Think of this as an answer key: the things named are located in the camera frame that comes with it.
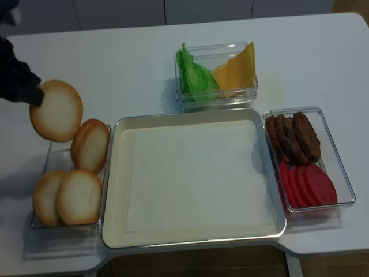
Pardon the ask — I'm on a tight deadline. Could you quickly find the brown patty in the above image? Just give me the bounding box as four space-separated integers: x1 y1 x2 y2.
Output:
292 111 321 163
275 115 296 165
284 117 303 165
265 116 289 164

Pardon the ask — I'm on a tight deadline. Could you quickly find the red tomato slice leftmost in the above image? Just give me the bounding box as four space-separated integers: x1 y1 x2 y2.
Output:
279 162 297 208

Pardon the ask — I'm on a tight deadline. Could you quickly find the bun half rear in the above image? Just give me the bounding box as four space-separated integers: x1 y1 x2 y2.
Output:
71 119 110 174

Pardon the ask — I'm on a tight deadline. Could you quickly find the bun half toasted edge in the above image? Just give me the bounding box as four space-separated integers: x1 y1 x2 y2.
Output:
29 80 83 143

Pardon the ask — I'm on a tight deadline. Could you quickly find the brown patty leftmost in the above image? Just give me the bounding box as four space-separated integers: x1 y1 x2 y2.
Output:
265 116 289 164

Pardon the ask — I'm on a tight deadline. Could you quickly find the black gloved hand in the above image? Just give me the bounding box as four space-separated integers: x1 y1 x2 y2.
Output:
1 37 44 107

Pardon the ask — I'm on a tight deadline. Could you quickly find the white paper liner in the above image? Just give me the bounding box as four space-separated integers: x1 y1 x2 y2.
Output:
127 121 273 231

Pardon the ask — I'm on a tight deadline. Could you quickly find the bun half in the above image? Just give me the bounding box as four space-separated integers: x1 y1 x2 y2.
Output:
33 170 65 227
71 119 110 174
56 170 103 226

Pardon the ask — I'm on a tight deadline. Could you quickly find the yellow cheese slice flat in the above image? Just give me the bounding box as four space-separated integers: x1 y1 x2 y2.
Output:
212 65 245 90

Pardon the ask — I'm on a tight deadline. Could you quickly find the red tomato slice rightmost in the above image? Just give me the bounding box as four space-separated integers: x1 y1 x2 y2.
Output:
305 164 338 205

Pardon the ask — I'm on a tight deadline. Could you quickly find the red tomato slice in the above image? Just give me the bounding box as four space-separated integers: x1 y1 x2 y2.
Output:
288 166 306 208
279 162 297 208
297 166 315 207
305 164 338 205

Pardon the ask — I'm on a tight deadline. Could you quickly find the clear patty tomato container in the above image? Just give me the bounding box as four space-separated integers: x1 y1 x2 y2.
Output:
263 107 356 226

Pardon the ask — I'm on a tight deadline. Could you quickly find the brown patty rightmost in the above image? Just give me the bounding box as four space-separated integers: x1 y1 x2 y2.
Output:
292 111 321 163

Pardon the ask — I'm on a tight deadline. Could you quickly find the clear lettuce cheese container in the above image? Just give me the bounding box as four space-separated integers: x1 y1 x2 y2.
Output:
174 42 258 113

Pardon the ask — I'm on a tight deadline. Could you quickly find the bun half front left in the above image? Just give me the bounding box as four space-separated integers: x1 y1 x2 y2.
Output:
33 170 65 227

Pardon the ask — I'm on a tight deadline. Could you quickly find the green lettuce leaf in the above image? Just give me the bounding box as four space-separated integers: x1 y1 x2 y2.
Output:
176 43 218 102

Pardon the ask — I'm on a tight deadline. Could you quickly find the yellow cheese slice upright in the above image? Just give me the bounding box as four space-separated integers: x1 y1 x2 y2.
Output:
227 42 256 89

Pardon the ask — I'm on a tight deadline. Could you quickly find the clear bun container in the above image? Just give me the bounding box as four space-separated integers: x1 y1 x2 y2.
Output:
29 123 112 235

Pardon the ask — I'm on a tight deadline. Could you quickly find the white serving tray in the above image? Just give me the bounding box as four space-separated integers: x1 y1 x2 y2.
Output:
102 108 287 249

